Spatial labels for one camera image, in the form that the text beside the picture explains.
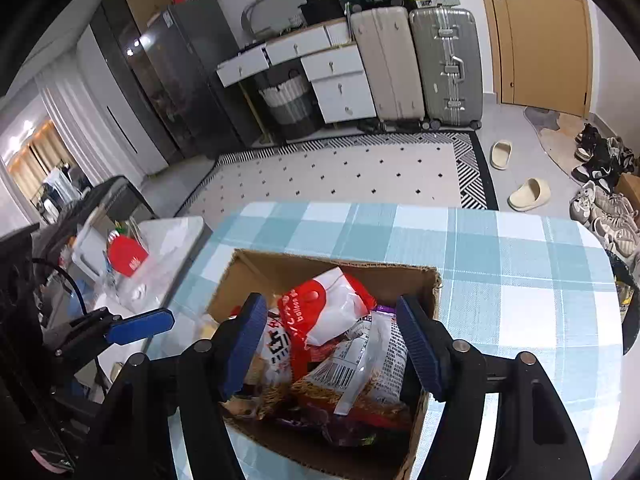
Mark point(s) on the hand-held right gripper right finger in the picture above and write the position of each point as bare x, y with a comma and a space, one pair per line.
420, 350

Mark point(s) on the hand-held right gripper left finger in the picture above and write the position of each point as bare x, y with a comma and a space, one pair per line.
245, 345

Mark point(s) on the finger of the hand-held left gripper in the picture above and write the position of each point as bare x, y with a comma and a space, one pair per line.
142, 325

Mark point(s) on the white red lettered snack packet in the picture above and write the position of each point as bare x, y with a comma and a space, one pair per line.
275, 355

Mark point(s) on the white orange noodle snack packet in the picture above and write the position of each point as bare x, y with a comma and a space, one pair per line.
355, 375

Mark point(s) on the brown cardboard box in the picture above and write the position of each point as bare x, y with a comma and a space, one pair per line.
260, 267

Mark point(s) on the white lidded bin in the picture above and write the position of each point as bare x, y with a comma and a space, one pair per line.
87, 250

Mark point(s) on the marble side table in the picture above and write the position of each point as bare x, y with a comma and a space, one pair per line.
175, 240

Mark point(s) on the teal checked tablecloth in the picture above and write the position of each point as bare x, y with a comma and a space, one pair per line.
500, 270

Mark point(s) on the dark sofa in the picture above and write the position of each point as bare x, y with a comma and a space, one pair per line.
110, 195

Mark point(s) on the beige slipper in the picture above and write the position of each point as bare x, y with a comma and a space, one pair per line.
501, 155
530, 195

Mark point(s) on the white curtain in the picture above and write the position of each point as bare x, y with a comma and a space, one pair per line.
70, 125

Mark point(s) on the patterned floor rug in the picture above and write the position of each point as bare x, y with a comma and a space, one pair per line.
340, 175

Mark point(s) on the black trash bin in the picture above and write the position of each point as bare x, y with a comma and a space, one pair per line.
630, 310

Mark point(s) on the white wardrobe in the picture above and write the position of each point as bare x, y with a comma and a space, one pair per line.
115, 110

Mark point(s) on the pile of shoes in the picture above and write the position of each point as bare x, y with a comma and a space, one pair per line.
605, 205

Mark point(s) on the woven laundry basket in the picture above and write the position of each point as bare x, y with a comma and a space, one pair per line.
287, 105

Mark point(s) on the irregular door mat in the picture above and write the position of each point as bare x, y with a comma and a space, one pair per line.
555, 135

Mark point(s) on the dark grey fridge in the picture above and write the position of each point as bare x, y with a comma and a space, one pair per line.
190, 75

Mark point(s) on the small cardboard box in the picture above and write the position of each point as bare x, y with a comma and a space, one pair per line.
630, 187

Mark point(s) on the white drawer desk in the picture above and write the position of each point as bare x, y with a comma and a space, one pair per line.
340, 85

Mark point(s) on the beige suitcase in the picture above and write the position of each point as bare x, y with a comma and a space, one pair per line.
387, 65

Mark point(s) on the dark glass cabinet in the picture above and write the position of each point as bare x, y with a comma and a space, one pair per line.
125, 35

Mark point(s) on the silver suitcase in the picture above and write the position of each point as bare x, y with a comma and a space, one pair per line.
445, 60

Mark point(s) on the yellow wooden door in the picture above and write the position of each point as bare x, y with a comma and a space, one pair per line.
540, 35

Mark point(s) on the oval mirror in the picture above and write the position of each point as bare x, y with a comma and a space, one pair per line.
260, 5

